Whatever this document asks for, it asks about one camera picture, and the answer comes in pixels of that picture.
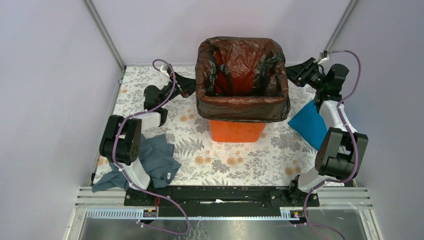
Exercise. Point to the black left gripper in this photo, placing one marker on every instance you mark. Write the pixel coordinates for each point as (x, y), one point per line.
(186, 85)

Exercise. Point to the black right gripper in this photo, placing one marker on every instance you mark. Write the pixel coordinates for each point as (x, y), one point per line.
(299, 73)

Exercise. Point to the black plastic trash bag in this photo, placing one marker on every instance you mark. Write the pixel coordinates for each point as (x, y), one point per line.
(242, 79)

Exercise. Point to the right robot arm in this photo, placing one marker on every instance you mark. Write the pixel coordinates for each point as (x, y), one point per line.
(341, 153)

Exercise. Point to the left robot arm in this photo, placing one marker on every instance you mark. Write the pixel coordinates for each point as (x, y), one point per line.
(121, 140)

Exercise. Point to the orange plastic trash bin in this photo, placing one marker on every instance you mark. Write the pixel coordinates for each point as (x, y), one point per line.
(235, 132)

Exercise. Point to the bright blue folded cloth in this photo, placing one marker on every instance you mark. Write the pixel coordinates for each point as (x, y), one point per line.
(310, 125)

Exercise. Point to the grey-blue crumpled cloth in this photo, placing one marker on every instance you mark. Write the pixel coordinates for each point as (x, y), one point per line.
(157, 158)

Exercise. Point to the floral patterned table mat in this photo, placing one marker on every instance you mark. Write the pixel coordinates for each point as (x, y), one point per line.
(274, 159)

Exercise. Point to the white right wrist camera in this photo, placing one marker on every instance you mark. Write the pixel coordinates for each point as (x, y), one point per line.
(323, 57)

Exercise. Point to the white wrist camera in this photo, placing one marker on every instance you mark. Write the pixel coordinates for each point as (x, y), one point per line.
(165, 69)
(323, 57)

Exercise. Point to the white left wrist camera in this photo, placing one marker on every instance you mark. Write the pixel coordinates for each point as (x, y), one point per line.
(165, 69)

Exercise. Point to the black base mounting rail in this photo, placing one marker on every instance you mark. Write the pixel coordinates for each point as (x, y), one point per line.
(220, 201)

